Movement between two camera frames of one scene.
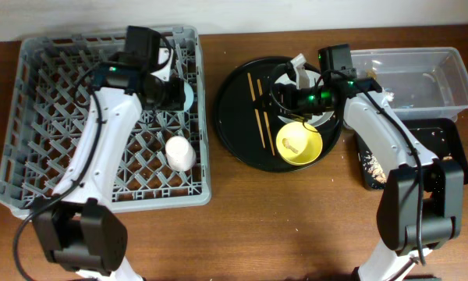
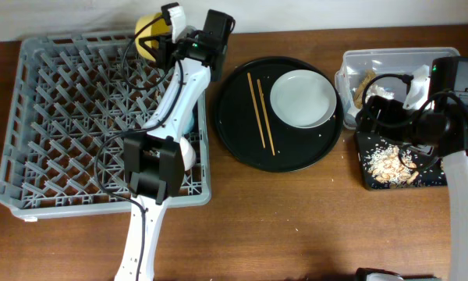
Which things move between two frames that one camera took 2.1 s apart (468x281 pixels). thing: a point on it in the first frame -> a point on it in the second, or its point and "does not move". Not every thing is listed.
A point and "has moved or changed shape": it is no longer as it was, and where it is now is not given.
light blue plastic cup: x=189 y=97 has moved or changed shape
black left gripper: x=175 y=96 -> x=166 y=52
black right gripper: x=291 y=89 -> x=391 y=108
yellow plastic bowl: x=296 y=145 -> x=159 y=28
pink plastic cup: x=180 y=154 does not move
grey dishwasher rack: x=169 y=162 does not move
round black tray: x=247 y=124 does not move
